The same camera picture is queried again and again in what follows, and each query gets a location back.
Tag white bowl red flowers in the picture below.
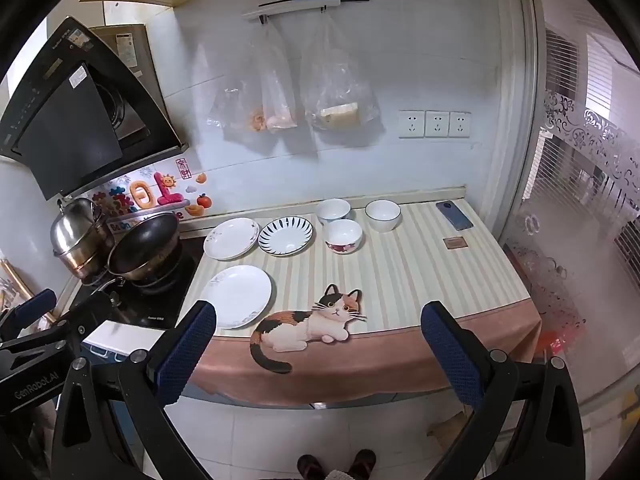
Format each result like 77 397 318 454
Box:
323 219 364 256

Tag black induction cooktop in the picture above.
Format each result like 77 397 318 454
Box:
70 237 207 331

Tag colourful wall sticker sheet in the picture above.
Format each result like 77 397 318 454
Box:
87 157 213 232

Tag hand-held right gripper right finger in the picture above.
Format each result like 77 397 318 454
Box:
420 301 586 480

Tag large white plate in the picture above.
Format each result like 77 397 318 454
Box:
199 265 273 330

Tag steel pot with lid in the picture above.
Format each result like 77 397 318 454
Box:
50 198 116 281

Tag white wall socket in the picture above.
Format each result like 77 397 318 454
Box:
425 111 449 138
449 111 472 138
399 111 425 138

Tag white wall hook rail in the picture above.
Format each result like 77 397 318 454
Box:
242 0 342 24

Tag white floral plate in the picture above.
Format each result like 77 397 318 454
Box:
204 217 261 261

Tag blue striped plate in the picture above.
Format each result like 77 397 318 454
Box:
258 216 314 257

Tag gold frame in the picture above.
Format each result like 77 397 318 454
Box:
0 259 56 323

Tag clear plastic bag with snacks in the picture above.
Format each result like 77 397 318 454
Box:
207 22 300 136

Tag black frying pan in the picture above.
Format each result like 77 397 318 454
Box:
80 212 182 307

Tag white bowl blue pattern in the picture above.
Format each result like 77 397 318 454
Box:
316 198 351 226

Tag dark slipper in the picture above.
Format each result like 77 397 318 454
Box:
348 449 377 480
297 454 328 480

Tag patterned glass sliding door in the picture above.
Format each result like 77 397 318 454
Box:
480 0 640 461

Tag clear plastic bag with block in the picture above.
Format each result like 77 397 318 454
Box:
299 10 381 132

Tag white bowl blue rim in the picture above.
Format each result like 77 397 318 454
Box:
364 200 402 233

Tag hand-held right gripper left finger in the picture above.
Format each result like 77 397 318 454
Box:
50 300 218 480

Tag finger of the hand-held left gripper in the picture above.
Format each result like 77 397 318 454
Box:
0 288 58 343
0 291 122 361

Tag black range hood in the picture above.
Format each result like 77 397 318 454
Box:
0 16 190 202

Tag striped cat print tablecloth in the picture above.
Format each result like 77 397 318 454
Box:
187 197 543 408

